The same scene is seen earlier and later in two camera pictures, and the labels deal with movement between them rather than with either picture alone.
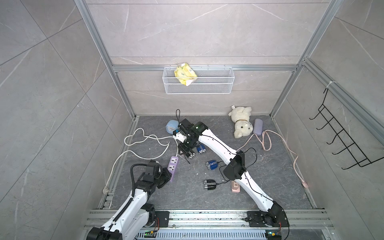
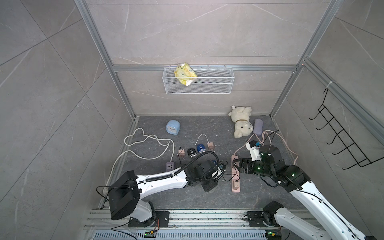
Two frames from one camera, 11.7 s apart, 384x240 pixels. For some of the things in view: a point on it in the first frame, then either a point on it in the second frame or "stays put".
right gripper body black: x=189 y=143 to x=255 y=167
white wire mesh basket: x=210 y=80 stays put
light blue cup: x=172 y=125 stays put
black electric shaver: x=190 y=154 stays put
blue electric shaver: x=201 y=149 stays put
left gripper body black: x=164 y=178 to x=208 y=184
